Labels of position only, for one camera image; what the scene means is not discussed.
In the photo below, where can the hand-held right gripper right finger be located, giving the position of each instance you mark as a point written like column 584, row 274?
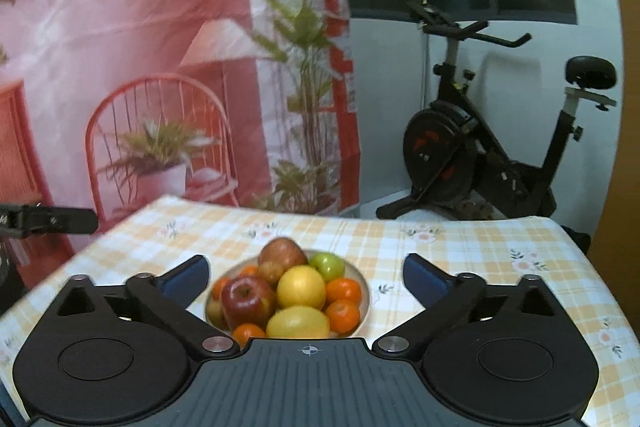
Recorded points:
column 425, row 279

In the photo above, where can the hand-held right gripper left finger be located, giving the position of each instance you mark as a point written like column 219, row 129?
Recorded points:
column 187, row 279

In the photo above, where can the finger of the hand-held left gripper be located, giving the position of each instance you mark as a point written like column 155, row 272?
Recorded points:
column 55, row 220

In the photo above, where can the beige plate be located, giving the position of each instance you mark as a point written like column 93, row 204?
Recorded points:
column 365, row 289

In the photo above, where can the shiny red apple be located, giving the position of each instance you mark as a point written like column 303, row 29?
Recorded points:
column 247, row 302

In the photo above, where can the green apple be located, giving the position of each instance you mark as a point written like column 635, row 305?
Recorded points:
column 328, row 266

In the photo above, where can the dull reddish-brown apple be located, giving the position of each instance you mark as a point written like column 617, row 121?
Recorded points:
column 282, row 253

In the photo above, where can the large round yellow citrus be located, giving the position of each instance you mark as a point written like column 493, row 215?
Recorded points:
column 301, row 287

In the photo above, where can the yellow lemon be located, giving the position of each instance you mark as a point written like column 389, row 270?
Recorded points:
column 297, row 322

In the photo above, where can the black exercise bike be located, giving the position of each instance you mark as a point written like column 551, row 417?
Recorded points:
column 435, row 152

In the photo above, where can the thin metal rod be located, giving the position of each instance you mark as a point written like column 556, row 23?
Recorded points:
column 425, row 57

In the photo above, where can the printed room backdrop cloth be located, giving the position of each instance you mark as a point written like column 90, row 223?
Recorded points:
column 150, row 7

